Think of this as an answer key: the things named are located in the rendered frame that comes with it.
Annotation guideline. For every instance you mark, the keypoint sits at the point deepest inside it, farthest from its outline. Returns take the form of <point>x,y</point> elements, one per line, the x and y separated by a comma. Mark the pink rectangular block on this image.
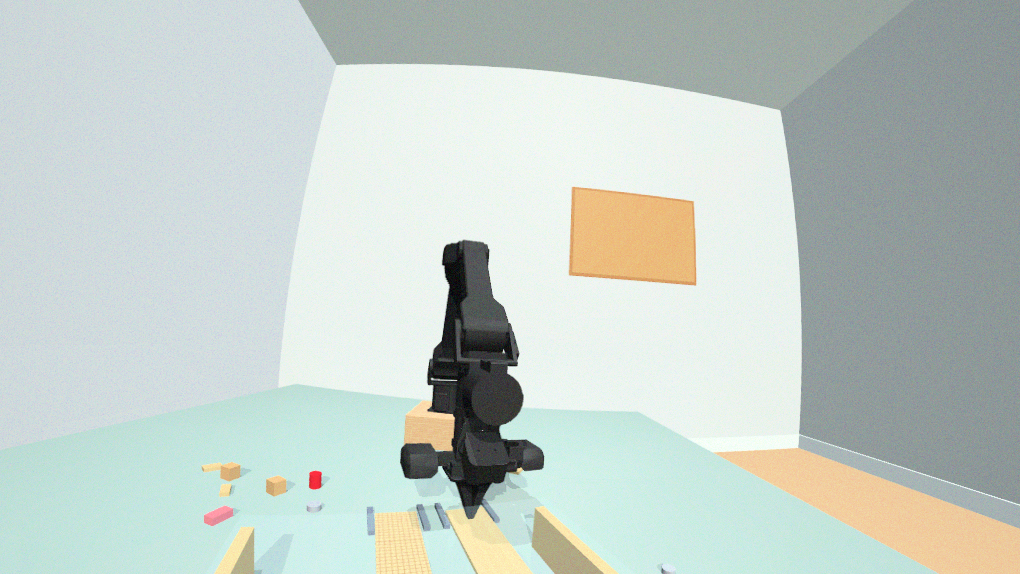
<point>218,515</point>

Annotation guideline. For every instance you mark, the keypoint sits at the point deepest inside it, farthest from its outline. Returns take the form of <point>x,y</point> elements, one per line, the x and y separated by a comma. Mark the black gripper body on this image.
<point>420,460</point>

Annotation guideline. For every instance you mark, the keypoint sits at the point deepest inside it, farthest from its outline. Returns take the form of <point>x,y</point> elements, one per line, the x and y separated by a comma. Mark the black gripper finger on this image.
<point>478,492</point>
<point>463,488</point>

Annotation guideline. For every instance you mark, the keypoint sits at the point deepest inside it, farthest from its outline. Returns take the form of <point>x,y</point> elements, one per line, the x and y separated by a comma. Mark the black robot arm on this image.
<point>476,331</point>

